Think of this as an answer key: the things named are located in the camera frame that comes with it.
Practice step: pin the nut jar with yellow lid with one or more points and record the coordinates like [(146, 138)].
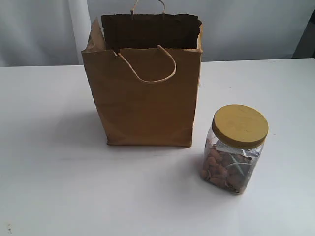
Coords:
[(233, 147)]

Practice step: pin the brown paper bag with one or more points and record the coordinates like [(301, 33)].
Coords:
[(143, 71)]

